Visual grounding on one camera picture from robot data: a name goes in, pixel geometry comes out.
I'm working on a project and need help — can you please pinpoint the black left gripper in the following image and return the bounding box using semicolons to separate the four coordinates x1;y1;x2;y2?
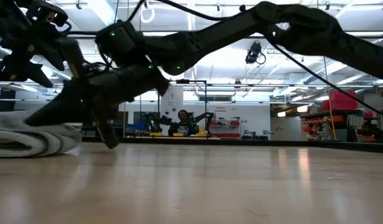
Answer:
0;17;89;88

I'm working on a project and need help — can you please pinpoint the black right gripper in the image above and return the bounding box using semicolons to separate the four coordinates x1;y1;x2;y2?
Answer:
24;63;171;150

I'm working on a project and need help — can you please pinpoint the grey waffle microfiber towel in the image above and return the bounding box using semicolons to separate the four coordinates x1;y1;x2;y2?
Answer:
0;109;83;159

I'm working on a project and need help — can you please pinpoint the person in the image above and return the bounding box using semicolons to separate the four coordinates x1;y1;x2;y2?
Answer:
167;109;199;138

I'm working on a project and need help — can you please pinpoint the rack of red bins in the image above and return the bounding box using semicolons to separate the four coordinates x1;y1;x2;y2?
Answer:
209;118;242;139

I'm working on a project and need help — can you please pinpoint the shelf with red bins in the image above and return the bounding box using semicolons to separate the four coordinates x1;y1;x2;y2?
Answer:
299;108;363;142

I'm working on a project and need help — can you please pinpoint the red plastic crate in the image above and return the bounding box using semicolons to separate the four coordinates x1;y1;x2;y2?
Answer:
322;90;358;112

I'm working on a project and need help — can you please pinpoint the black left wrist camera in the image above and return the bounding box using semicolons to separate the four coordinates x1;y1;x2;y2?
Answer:
25;0;70;28

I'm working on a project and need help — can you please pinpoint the white hanging ring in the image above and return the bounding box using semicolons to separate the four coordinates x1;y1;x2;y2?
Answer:
140;5;156;24

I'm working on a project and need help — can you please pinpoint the black background station frame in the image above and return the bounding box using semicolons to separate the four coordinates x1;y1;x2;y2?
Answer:
169;78;208;138

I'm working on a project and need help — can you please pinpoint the black table edge rail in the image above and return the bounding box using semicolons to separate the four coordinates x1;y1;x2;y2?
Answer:
81;136;383;154

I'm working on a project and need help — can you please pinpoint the black overhead camera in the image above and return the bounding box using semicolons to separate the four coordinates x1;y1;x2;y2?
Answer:
244;41;267;65

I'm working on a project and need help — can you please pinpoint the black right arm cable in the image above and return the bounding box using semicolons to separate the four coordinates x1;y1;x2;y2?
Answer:
127;0;383;119

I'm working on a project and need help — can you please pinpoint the black aluminium rig frame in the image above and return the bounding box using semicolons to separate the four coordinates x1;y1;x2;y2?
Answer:
66;29;383;39

